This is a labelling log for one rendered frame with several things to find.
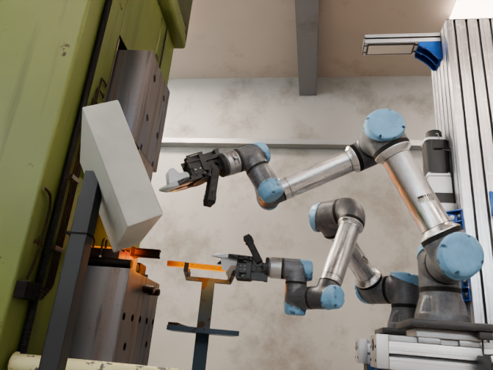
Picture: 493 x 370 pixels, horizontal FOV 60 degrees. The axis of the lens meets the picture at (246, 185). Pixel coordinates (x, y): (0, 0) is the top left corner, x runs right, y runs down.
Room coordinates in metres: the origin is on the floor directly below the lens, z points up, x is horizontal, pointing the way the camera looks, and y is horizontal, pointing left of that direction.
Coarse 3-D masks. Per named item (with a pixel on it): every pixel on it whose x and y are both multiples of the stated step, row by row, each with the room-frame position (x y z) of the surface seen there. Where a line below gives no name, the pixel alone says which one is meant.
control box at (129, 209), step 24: (96, 120) 0.83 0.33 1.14; (120, 120) 0.84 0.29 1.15; (96, 144) 0.83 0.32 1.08; (120, 144) 0.85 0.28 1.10; (96, 168) 0.93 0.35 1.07; (120, 168) 0.85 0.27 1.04; (144, 168) 0.87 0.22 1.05; (120, 192) 0.85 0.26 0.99; (144, 192) 0.87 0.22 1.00; (120, 216) 0.89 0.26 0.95; (144, 216) 0.87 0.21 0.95; (120, 240) 1.01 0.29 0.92
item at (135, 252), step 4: (128, 248) 1.57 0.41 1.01; (132, 248) 1.56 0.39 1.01; (136, 248) 1.57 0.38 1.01; (140, 248) 1.57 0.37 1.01; (144, 248) 1.57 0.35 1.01; (132, 252) 1.56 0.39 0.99; (136, 252) 1.58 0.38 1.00; (140, 252) 1.58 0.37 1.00; (144, 252) 1.58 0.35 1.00; (148, 252) 1.57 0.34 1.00; (152, 252) 1.57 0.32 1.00; (156, 252) 1.57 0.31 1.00; (160, 252) 1.58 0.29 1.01; (132, 256) 1.58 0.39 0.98; (136, 256) 1.58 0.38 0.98; (140, 256) 1.57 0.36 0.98; (144, 256) 1.57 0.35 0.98; (148, 256) 1.57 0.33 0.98; (152, 256) 1.56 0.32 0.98; (156, 256) 1.56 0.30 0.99
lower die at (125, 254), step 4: (92, 248) 1.47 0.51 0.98; (96, 248) 1.47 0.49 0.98; (100, 248) 1.47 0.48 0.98; (104, 248) 1.51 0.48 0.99; (108, 248) 1.51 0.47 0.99; (92, 252) 1.47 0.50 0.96; (96, 252) 1.47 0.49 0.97; (104, 252) 1.47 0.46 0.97; (108, 252) 1.47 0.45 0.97; (112, 252) 1.46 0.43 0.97; (116, 252) 1.46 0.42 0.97; (120, 252) 1.47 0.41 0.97; (124, 252) 1.51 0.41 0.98; (128, 252) 1.56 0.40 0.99; (92, 256) 1.47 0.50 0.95; (96, 256) 1.47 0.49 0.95; (104, 256) 1.47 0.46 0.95; (108, 256) 1.47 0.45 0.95; (112, 256) 1.46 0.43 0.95; (116, 256) 1.46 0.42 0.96; (120, 256) 1.48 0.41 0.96; (124, 256) 1.51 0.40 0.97; (128, 256) 1.56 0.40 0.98; (132, 260) 1.60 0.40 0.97; (136, 260) 1.65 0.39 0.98; (136, 264) 1.66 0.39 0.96; (132, 268) 1.62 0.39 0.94
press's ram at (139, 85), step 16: (128, 64) 1.42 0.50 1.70; (144, 64) 1.41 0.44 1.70; (112, 80) 1.43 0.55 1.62; (128, 80) 1.42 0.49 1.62; (144, 80) 1.41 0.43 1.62; (160, 80) 1.55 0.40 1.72; (112, 96) 1.42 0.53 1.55; (128, 96) 1.42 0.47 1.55; (144, 96) 1.42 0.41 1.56; (160, 96) 1.59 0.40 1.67; (128, 112) 1.42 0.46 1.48; (144, 112) 1.45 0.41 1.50; (160, 112) 1.62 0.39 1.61; (144, 128) 1.48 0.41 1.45; (160, 128) 1.66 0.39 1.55; (144, 144) 1.51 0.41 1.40; (160, 144) 1.69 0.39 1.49
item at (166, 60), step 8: (160, 32) 1.83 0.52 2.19; (168, 32) 1.94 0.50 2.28; (160, 40) 1.85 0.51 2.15; (168, 40) 1.96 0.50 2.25; (160, 48) 1.87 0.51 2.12; (168, 48) 1.99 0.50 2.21; (160, 56) 1.89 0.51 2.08; (168, 56) 2.01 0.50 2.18; (168, 64) 2.03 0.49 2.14; (168, 72) 2.05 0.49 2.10; (96, 224) 1.84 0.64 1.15; (96, 232) 1.84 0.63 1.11; (104, 232) 1.83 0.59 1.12; (96, 240) 1.83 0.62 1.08
